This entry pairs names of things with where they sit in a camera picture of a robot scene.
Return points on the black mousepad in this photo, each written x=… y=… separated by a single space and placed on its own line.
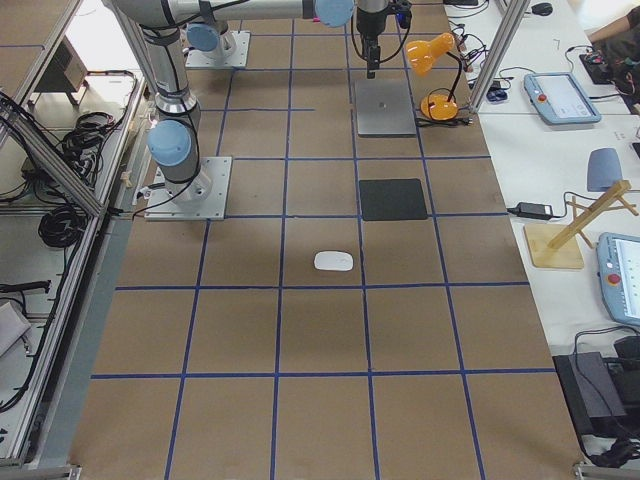
x=392 y=200

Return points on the blue teach pendant lower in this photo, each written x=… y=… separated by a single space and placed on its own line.
x=618 y=262

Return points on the silver closed notebook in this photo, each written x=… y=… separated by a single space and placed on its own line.
x=384 y=108

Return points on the black computer mouse background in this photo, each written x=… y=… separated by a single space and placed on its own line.
x=542 y=9

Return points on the orange desk lamp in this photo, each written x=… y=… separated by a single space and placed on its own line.
x=438 y=104

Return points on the aluminium frame post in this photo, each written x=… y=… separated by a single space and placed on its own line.
x=504 y=35

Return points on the blue teach pendant upper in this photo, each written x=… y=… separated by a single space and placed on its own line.
x=559 y=99

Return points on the black box bottom right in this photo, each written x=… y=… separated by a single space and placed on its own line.
x=592 y=399

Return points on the black power adapter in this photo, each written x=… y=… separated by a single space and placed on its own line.
x=530 y=210

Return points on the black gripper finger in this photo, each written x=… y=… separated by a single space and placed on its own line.
x=372 y=57

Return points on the blue teach pendant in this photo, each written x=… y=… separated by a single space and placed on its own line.
x=618 y=262
x=559 y=99

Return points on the wooden stand with base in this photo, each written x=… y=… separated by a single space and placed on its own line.
x=556 y=246

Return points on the grey blue cap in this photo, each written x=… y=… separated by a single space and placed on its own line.
x=603 y=169

